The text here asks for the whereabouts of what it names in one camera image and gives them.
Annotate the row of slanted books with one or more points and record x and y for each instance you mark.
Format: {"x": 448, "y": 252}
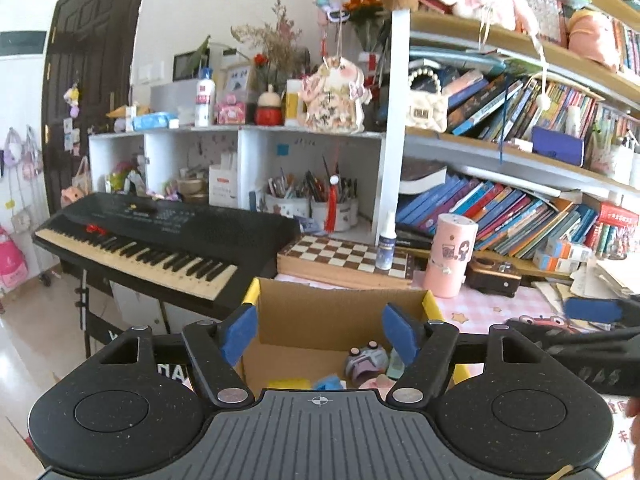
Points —
{"x": 500, "y": 220}

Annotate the person's right hand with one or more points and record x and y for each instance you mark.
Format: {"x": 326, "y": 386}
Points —
{"x": 636, "y": 430}

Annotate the yellow tape roll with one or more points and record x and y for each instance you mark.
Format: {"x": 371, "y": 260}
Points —
{"x": 290, "y": 384}

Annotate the white box red label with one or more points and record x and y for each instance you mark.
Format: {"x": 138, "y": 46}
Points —
{"x": 223, "y": 190}

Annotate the pink checked cloth desktop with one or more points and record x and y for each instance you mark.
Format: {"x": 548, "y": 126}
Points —
{"x": 480, "y": 310}

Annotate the black keyboard stand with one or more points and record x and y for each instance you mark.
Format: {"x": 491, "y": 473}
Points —
{"x": 84, "y": 310}

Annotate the dark wooden door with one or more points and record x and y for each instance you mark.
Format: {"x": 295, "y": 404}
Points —
{"x": 90, "y": 60}

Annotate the yellow bottle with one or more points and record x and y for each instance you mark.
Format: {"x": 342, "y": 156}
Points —
{"x": 293, "y": 102}

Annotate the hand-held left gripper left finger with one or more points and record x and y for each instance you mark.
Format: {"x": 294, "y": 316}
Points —
{"x": 240, "y": 332}

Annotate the floral dress doll figure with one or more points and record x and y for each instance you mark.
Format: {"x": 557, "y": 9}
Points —
{"x": 332, "y": 100}

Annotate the white wooden bookshelf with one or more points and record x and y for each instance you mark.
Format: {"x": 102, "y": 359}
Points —
{"x": 390, "y": 110}

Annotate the purple grey toy car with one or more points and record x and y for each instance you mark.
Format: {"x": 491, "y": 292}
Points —
{"x": 367, "y": 362}

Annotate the orange flowers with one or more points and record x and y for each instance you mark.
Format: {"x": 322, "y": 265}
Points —
{"x": 367, "y": 10}

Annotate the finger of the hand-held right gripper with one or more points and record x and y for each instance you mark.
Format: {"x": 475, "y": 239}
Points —
{"x": 590, "y": 341}
{"x": 590, "y": 310}

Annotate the white lotion bottle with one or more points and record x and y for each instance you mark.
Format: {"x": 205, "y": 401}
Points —
{"x": 204, "y": 102}

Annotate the pink cylinder holder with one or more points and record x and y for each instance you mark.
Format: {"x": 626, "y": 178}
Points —
{"x": 450, "y": 260}

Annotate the red thick book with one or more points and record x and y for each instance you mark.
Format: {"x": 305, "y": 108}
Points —
{"x": 620, "y": 215}

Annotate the yellow cardboard box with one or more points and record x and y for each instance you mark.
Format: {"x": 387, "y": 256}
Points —
{"x": 320, "y": 320}

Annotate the pink plush pig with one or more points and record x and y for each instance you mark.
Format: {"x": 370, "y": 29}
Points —
{"x": 377, "y": 384}

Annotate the pile of papers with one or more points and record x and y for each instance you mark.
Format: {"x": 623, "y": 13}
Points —
{"x": 610, "y": 280}

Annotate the black electronic keyboard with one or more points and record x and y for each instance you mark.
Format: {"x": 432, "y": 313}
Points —
{"x": 150, "y": 220}

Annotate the small blue toy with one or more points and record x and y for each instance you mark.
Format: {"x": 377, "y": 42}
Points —
{"x": 330, "y": 383}

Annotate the white paper bag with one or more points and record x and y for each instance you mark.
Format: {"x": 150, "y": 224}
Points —
{"x": 612, "y": 162}

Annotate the black picture frame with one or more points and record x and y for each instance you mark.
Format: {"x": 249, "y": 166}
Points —
{"x": 187, "y": 66}

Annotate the pink round plush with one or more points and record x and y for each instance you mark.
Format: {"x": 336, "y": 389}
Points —
{"x": 595, "y": 40}

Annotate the pink gift box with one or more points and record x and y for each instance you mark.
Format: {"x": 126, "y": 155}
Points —
{"x": 230, "y": 110}

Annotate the white spray bottle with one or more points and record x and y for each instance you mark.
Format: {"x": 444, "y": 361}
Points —
{"x": 387, "y": 250}

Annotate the red tassel ornament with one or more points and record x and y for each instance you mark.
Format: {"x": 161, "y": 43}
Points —
{"x": 332, "y": 205}

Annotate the red round pot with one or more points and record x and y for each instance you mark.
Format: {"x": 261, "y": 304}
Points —
{"x": 269, "y": 112}

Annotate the navy blue box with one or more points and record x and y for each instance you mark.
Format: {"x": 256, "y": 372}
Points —
{"x": 557, "y": 147}

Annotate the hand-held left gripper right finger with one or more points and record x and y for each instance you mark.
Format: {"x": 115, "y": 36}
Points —
{"x": 400, "y": 332}

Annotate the white cubby shelf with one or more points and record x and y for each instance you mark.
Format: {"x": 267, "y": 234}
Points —
{"x": 260, "y": 145}

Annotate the dried flower bouquet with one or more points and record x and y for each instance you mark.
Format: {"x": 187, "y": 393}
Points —
{"x": 280, "y": 45}

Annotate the pink backpack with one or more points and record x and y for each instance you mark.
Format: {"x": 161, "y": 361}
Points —
{"x": 11, "y": 260}

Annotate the white desk mat orange border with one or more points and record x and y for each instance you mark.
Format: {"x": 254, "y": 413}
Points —
{"x": 617, "y": 425}

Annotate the orange white small carton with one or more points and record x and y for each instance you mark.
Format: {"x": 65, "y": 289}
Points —
{"x": 552, "y": 262}
{"x": 570, "y": 249}

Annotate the row of shelf books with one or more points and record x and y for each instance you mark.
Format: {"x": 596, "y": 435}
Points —
{"x": 550, "y": 105}

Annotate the blue tissue pack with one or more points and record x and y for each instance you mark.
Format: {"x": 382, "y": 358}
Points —
{"x": 150, "y": 121}

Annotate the thick white paperback book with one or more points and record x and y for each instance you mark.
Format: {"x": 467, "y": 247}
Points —
{"x": 422, "y": 177}

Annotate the white quilted handbag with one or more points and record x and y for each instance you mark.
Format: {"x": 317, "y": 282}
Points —
{"x": 425, "y": 110}

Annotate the wooden chessboard box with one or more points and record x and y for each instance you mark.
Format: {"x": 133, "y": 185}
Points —
{"x": 330, "y": 255}

